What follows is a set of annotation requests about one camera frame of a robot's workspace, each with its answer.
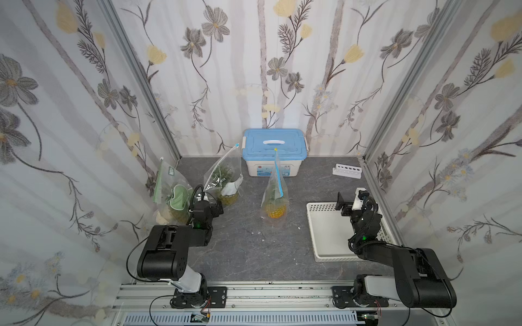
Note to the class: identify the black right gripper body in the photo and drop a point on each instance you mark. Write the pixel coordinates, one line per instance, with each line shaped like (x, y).
(349, 207)

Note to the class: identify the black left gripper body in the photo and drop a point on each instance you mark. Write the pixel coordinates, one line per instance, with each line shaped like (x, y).
(214, 208)

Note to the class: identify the blue-zip clear plastic bag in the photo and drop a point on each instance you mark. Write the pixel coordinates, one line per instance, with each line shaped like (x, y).
(275, 188)

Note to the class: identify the yellow toy pineapple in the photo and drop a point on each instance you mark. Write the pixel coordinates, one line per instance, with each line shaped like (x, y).
(276, 208)

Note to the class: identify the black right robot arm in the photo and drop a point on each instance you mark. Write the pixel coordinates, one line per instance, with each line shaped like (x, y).
(419, 279)

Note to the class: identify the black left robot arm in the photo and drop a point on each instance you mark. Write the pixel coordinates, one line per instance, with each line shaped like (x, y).
(164, 257)

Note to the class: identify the green-zip bag with pineapple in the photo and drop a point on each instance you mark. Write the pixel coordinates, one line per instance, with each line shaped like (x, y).
(171, 196)

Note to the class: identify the white-zip bag with pineapple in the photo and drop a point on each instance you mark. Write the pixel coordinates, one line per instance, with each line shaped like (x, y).
(224, 179)

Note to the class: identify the white perforated plastic tray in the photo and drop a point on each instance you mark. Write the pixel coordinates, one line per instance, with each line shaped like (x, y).
(329, 232)

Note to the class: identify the white test tube rack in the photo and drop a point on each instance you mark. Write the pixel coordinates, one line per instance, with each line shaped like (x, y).
(349, 171)

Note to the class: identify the blue-lidded white storage box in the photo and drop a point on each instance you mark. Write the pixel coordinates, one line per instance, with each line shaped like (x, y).
(260, 147)

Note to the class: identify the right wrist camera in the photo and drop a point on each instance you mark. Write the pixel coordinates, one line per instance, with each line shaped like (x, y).
(361, 194)

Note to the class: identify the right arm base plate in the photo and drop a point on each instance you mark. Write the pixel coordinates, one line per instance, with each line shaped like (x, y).
(345, 297)

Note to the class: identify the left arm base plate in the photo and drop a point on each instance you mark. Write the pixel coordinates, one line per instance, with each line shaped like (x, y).
(212, 297)

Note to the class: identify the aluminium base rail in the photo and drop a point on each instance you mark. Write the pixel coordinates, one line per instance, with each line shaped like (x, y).
(263, 303)

